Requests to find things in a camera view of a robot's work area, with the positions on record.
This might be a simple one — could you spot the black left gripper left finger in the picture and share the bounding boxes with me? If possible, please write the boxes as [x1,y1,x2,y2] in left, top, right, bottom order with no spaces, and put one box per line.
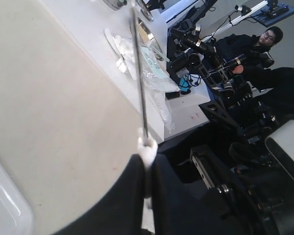
[55,154,145,235]

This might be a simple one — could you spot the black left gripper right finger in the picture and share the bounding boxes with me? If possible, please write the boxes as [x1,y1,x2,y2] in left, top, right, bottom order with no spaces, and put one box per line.
[152,155,246,235]

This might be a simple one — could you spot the white marshmallow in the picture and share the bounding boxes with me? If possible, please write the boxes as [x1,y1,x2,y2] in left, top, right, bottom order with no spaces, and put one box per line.
[137,128,158,199]

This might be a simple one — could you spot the thin metal skewer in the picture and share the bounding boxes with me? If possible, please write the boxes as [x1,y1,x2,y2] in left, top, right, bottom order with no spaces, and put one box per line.
[130,0,148,145]

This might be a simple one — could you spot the white plastic tray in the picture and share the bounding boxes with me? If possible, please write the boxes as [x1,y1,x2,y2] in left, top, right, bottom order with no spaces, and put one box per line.
[0,164,34,235]

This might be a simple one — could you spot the clear plastic bag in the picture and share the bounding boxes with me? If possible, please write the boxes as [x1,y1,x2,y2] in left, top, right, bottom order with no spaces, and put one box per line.
[104,28,180,132]

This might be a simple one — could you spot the black leader robot arms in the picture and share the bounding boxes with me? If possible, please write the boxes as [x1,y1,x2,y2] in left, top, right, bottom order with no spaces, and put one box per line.
[169,19,275,103]

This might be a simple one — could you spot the person in black jacket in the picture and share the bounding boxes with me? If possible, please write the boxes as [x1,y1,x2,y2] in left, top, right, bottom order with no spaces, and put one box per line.
[215,26,294,116]

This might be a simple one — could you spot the white side table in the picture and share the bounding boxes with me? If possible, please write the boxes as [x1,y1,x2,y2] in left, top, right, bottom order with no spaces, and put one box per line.
[39,0,211,141]

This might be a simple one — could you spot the metal bowl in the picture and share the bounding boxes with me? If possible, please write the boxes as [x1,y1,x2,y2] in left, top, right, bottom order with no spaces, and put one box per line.
[137,18,164,61]

